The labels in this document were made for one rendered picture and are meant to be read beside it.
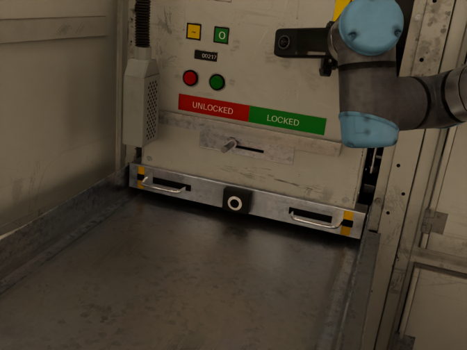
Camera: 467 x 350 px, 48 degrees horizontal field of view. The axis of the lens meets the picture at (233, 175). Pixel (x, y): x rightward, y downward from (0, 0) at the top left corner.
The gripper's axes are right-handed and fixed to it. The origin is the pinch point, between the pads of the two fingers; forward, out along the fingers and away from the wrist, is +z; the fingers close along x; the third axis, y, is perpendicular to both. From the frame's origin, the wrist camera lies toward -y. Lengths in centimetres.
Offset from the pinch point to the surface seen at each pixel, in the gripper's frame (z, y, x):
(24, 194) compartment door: 4, -56, -33
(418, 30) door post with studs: 3.2, 18.4, 7.0
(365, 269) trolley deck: -2.0, 13.1, -39.6
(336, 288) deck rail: -10.3, 6.6, -41.4
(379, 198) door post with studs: 12.0, 17.5, -27.3
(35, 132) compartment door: 4, -55, -21
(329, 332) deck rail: -23, 4, -45
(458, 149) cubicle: 3.5, 29.3, -14.8
